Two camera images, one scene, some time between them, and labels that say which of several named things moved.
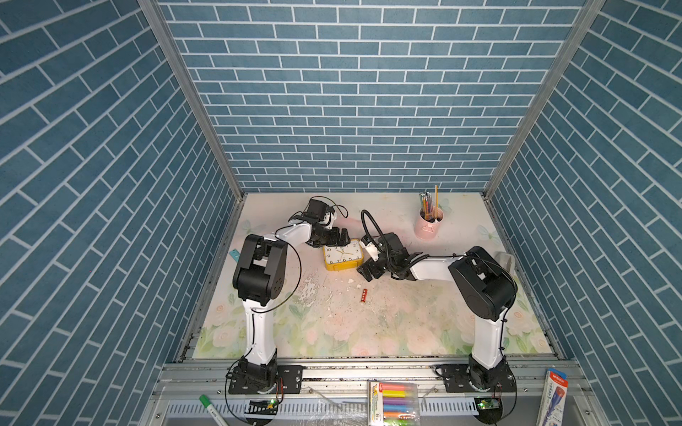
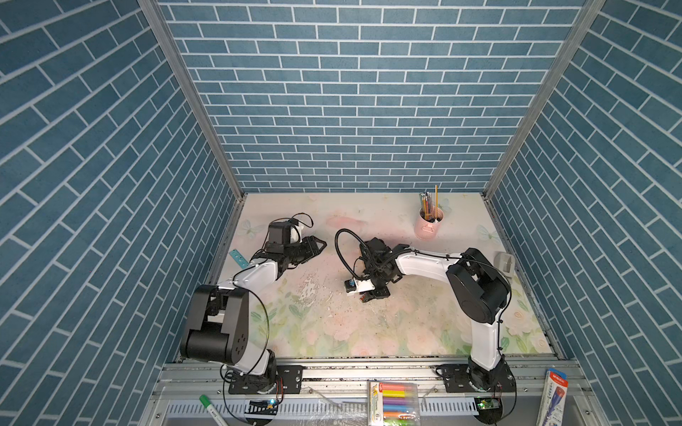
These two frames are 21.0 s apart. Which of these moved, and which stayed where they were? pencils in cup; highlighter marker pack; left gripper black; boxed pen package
Moved: left gripper black
Stayed: highlighter marker pack; pencils in cup; boxed pen package
